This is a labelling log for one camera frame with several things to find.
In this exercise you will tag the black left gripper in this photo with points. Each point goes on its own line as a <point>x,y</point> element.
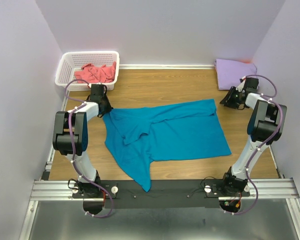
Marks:
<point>108,107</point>

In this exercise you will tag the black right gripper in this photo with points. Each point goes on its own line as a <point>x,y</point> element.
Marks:
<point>226,100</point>

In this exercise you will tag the blue t shirt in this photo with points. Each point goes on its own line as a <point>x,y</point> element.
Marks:
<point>136,137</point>

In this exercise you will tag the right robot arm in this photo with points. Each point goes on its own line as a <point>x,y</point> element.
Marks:
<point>264,127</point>

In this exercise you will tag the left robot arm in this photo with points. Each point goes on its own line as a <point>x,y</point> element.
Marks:
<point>70,138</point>

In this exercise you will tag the folded purple t shirt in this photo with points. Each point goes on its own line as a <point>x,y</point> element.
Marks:
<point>229,72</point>

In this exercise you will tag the red t shirt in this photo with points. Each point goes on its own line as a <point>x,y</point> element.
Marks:
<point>93,74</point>

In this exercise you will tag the white plastic laundry basket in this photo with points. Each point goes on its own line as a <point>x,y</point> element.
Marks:
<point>72,62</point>

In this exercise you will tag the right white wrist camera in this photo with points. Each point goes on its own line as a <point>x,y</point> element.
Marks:
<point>242,82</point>

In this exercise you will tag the aluminium front rail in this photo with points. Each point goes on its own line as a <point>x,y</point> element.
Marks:
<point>279,188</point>

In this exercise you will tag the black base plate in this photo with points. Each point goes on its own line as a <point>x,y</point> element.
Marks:
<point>127,194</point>

